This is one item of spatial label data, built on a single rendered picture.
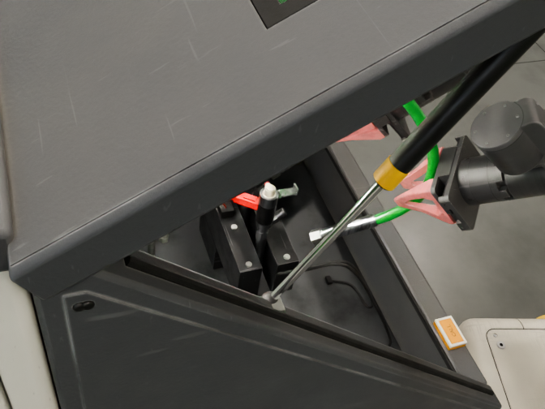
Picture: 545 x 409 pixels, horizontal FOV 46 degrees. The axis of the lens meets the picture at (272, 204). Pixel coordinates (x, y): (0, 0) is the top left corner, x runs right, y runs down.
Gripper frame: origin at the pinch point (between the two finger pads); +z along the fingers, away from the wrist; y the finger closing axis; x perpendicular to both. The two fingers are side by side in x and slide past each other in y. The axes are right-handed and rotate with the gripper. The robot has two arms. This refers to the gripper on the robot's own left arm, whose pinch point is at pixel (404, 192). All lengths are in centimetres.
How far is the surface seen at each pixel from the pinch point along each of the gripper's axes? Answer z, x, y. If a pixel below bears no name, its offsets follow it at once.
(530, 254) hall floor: 56, 144, -93
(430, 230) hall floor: 83, 116, -87
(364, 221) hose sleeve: 5.7, 0.7, 3.5
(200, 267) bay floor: 46.4, 6.6, 3.9
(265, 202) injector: 20.7, -4.7, 1.8
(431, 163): -6.1, -3.9, -0.4
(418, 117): -8.2, -11.1, -0.8
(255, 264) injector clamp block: 27.1, 3.0, 7.1
